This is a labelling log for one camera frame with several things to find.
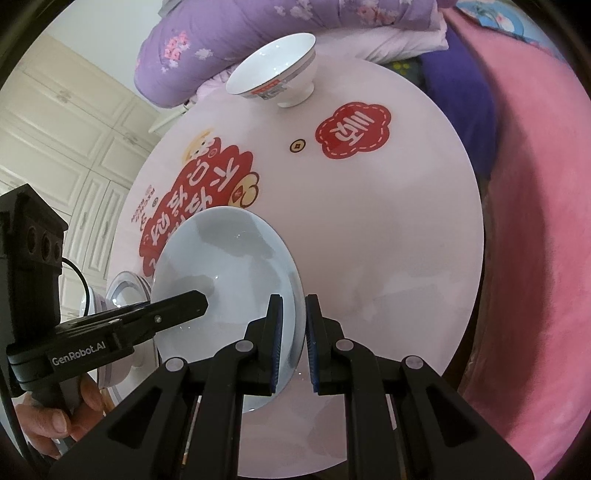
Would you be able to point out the purple floral quilt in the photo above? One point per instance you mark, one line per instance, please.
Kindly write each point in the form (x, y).
(207, 46)

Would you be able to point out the small white deep plate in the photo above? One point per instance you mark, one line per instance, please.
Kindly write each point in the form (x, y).
(231, 277)

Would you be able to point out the dark purple cloth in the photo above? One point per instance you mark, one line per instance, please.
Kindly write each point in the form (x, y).
(457, 92)

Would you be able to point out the white bowl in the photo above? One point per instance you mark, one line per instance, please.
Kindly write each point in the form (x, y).
(277, 60)

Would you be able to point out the person's left hand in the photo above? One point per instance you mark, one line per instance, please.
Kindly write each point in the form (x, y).
(51, 429)

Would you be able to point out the pink fleece blanket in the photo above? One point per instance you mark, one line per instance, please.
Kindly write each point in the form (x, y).
(531, 230)

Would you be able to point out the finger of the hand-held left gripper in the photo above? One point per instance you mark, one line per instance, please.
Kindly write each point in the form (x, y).
(175, 311)

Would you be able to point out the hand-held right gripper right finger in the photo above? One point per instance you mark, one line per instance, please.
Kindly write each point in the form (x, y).
(312, 348)

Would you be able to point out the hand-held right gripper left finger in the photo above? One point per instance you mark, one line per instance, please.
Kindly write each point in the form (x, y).
(276, 344)

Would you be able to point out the cream wardrobe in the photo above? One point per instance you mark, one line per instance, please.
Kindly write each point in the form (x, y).
(69, 138)

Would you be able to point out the light pink cloth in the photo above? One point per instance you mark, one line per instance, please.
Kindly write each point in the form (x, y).
(392, 44)

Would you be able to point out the large grey-rimmed white plate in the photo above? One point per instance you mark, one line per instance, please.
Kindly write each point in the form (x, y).
(121, 288)

